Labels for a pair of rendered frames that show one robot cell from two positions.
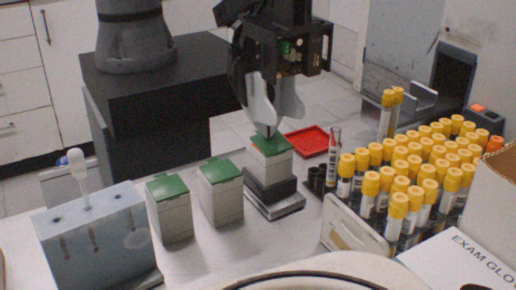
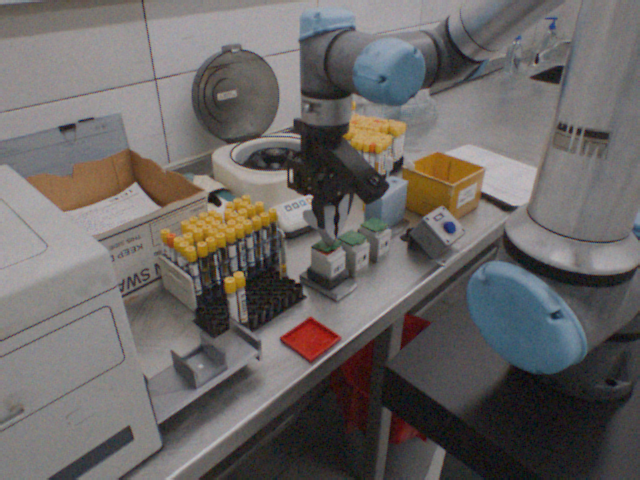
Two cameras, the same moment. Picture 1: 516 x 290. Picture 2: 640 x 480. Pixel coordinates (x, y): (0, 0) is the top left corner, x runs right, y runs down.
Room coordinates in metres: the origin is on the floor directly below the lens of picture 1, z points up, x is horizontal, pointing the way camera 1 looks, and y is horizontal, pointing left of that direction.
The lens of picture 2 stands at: (1.13, -0.23, 1.42)
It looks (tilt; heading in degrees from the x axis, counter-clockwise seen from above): 32 degrees down; 164
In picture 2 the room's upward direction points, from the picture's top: straight up
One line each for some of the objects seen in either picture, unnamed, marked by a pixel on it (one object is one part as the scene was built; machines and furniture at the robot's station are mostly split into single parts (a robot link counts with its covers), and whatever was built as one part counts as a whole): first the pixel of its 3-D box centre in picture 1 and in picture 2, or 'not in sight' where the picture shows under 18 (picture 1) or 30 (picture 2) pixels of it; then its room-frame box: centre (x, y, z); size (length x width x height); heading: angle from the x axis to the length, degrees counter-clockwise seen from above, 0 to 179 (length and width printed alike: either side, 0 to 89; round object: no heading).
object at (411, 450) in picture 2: not in sight; (388, 408); (0.28, 0.24, 0.22); 0.38 x 0.37 x 0.44; 119
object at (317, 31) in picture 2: not in sight; (328, 52); (0.46, -0.02, 1.27); 0.09 x 0.08 x 0.11; 18
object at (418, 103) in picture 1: (421, 100); (186, 373); (0.65, -0.27, 0.92); 0.21 x 0.07 x 0.05; 119
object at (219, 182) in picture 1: (219, 190); (352, 253); (0.43, 0.05, 0.91); 0.05 x 0.04 x 0.07; 29
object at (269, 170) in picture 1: (269, 166); (327, 263); (0.46, -0.01, 0.92); 0.05 x 0.04 x 0.06; 32
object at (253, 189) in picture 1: (269, 183); (327, 276); (0.46, -0.01, 0.89); 0.09 x 0.05 x 0.04; 32
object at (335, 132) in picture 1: (332, 164); (283, 263); (0.46, -0.09, 0.93); 0.01 x 0.01 x 0.10; 30
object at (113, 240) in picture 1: (98, 246); (385, 208); (0.31, 0.16, 0.92); 0.10 x 0.07 x 0.10; 126
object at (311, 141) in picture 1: (311, 140); (310, 338); (0.59, -0.08, 0.88); 0.07 x 0.07 x 0.01; 29
